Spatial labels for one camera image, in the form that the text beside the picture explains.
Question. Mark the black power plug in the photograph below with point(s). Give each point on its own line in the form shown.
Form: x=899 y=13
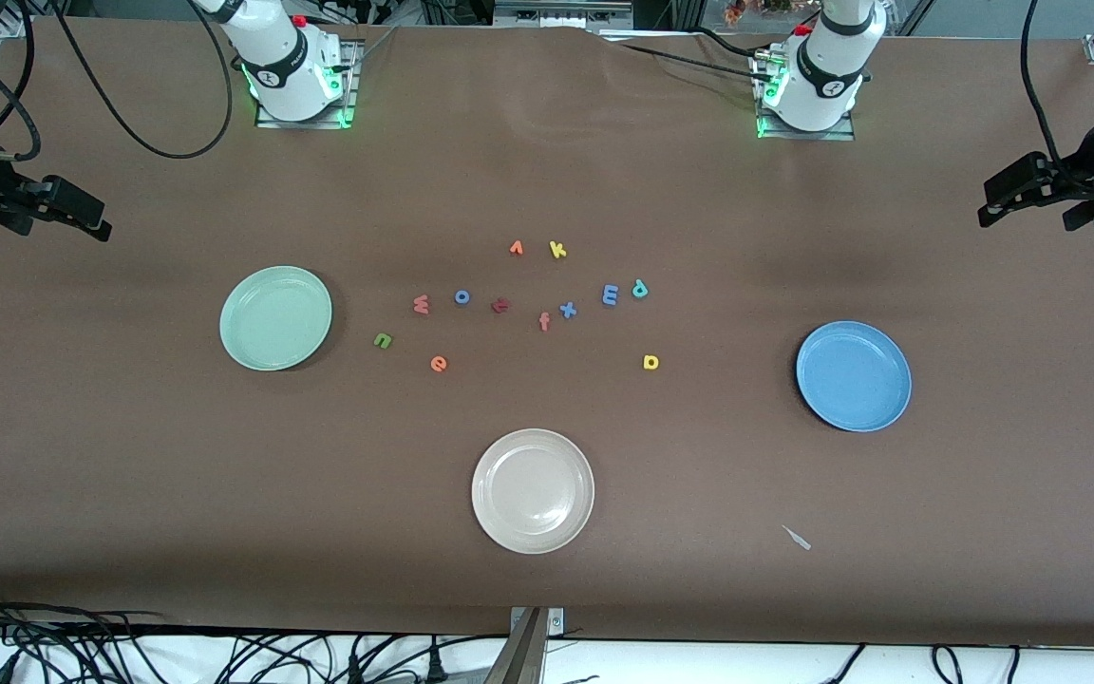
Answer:
x=433 y=663
x=354 y=665

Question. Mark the light green plate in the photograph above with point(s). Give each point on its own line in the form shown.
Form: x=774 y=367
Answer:
x=275 y=318

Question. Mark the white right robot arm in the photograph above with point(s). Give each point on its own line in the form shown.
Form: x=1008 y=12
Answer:
x=281 y=66

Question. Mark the beige plate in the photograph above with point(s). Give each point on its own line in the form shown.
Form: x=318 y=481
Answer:
x=533 y=491

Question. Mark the blue plate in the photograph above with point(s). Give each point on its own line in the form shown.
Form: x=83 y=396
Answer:
x=854 y=376

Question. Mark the green foam letter u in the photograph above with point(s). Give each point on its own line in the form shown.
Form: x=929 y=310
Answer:
x=377 y=340

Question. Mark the brown table cover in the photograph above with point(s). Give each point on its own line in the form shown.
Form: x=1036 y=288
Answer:
x=129 y=475

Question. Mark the blue foam letter m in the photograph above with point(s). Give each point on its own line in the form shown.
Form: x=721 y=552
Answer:
x=611 y=295

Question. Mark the grey metal camera post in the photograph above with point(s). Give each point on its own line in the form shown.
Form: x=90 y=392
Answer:
x=523 y=655

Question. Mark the orange background object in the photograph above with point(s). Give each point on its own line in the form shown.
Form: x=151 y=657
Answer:
x=735 y=11

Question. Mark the pink foam letter w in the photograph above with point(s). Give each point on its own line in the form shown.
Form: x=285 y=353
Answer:
x=422 y=304

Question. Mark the grey metal frame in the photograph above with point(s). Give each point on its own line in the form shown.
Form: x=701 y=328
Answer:
x=556 y=14

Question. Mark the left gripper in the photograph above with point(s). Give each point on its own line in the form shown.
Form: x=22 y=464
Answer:
x=1084 y=163

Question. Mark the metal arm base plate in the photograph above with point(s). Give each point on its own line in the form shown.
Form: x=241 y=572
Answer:
x=803 y=136
x=300 y=124

